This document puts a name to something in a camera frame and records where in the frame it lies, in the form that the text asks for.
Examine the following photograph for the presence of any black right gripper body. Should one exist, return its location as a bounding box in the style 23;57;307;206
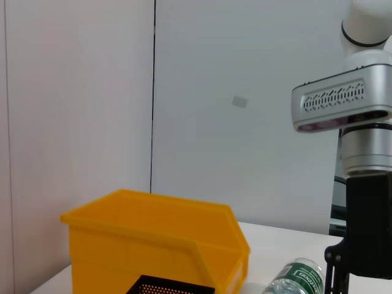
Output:
323;171;392;280

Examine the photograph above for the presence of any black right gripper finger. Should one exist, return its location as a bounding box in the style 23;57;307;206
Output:
325;262;350;294

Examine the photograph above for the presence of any clear water bottle green label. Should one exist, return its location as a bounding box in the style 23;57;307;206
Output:
262;257;326;294

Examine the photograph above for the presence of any black mesh pen holder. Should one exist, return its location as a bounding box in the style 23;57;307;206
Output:
124;274;216;294

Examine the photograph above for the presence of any yellow plastic bin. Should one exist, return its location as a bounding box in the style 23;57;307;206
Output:
59;189;252;294

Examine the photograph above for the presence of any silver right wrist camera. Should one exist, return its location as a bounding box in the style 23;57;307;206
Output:
290;63;392;134

